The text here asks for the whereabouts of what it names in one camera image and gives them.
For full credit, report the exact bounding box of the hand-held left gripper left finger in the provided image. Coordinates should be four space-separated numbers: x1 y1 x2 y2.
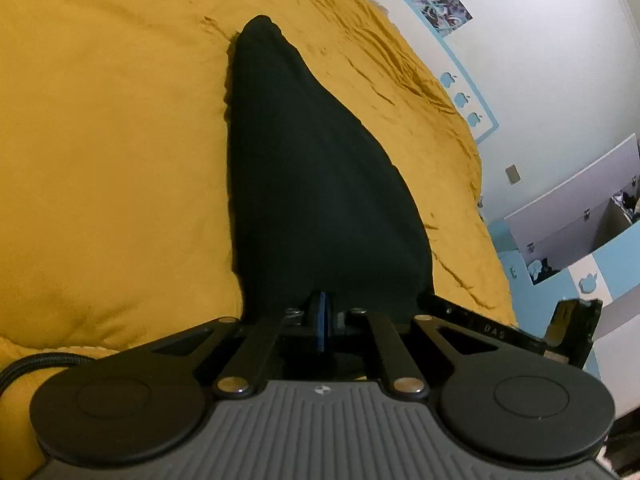
149 291 326 400

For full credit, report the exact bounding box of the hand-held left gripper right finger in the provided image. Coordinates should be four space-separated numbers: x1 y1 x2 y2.
325 291 502 400

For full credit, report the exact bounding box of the black small garment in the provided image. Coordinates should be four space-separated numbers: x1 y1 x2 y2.
222 14 436 326

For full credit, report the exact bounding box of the light blue white cabinet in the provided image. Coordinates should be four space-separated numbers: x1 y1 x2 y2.
487 132 640 376

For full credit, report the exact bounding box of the mustard yellow blanket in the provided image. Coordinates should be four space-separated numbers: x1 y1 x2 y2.
0 0 518 480

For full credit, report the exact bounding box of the black braided cable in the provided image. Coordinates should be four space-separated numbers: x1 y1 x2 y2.
0 351 103 397

